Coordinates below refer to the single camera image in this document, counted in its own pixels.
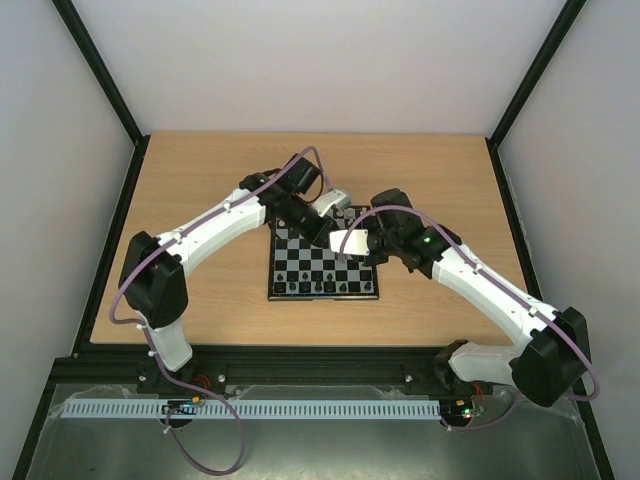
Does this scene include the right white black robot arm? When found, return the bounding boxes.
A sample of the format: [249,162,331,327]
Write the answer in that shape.
[363,188,594,407]

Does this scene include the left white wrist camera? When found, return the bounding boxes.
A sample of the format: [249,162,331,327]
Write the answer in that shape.
[311,188,352,217]

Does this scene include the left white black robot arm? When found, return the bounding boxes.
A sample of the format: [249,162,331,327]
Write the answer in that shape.
[114,154,350,372]

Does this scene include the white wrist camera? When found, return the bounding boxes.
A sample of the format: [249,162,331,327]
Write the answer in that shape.
[329,229,370,256]
[311,188,352,217]

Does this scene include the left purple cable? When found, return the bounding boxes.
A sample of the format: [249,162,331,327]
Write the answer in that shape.
[108,145,246,475]

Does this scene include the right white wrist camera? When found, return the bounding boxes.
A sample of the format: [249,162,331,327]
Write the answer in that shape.
[329,229,370,256]

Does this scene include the purple cable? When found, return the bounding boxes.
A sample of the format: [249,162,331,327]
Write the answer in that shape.
[108,145,246,475]
[337,204,602,434]

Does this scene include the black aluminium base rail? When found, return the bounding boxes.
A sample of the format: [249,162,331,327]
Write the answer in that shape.
[50,340,501,399]

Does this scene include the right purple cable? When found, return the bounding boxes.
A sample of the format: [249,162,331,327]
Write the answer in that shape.
[337,204,602,434]

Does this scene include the black grey chess board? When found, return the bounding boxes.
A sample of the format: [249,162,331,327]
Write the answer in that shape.
[267,219,380,301]

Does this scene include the white slotted cable duct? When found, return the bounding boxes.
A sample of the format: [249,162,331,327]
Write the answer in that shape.
[61,399,441,421]

